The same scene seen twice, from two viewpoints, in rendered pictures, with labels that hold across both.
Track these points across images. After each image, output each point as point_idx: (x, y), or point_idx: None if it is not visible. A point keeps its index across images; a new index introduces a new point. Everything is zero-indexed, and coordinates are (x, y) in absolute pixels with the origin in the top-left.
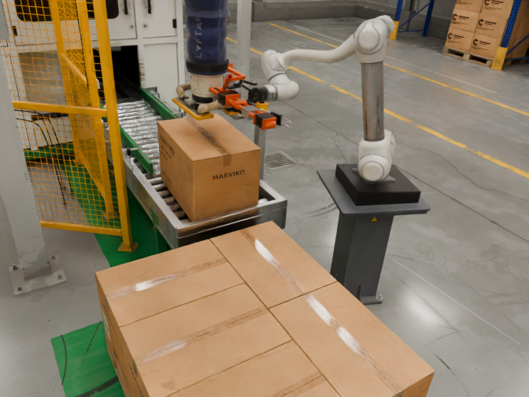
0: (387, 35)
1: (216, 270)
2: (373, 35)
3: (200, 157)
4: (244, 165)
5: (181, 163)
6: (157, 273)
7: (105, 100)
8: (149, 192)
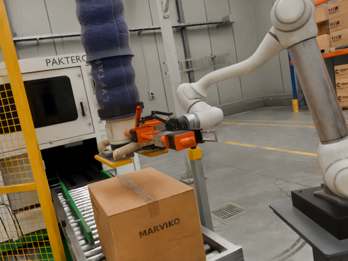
0: None
1: None
2: (295, 1)
3: (118, 211)
4: (177, 212)
5: (104, 223)
6: None
7: (32, 172)
8: None
